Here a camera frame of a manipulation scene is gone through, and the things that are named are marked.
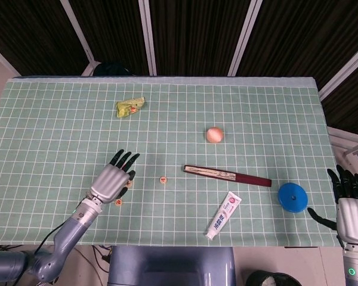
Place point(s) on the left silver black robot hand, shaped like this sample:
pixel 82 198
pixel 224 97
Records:
pixel 107 184

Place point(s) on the black chair back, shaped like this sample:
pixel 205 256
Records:
pixel 113 70

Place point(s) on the dark partition screen white frame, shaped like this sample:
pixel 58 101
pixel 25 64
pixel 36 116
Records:
pixel 197 29
pixel 32 29
pixel 352 101
pixel 113 29
pixel 301 35

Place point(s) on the dark red folded fan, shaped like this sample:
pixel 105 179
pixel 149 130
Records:
pixel 250 178

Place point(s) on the black waste bin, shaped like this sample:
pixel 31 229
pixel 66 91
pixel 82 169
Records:
pixel 271 280

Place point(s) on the peach woven ball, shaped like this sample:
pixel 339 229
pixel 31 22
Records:
pixel 214 135

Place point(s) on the green snack packet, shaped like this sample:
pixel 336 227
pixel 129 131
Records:
pixel 128 106

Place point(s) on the green white checked tablecloth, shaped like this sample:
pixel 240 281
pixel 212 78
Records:
pixel 179 149

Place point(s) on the blue round disc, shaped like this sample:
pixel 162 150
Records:
pixel 286 198

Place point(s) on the white toothpaste tube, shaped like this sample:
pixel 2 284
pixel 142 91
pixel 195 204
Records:
pixel 223 216

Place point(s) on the blue-grey robot torso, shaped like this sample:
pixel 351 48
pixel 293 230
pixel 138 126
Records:
pixel 167 265

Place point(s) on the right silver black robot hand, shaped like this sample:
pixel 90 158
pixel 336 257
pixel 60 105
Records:
pixel 355 217

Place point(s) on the chess piece black character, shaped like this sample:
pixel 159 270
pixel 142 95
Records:
pixel 129 184

